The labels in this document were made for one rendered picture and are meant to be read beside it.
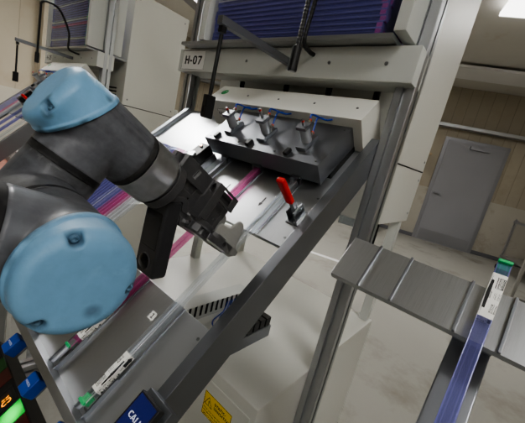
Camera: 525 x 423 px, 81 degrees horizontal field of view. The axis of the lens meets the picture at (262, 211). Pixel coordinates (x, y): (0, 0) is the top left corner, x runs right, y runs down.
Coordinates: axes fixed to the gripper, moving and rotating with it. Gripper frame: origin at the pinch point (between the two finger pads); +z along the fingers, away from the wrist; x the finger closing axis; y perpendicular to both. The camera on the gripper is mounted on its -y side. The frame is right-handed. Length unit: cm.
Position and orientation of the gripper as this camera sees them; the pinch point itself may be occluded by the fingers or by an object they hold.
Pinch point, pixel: (226, 253)
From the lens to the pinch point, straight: 56.3
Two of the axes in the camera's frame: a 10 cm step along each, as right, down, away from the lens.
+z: 4.1, 4.9, 7.7
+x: -7.4, -3.1, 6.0
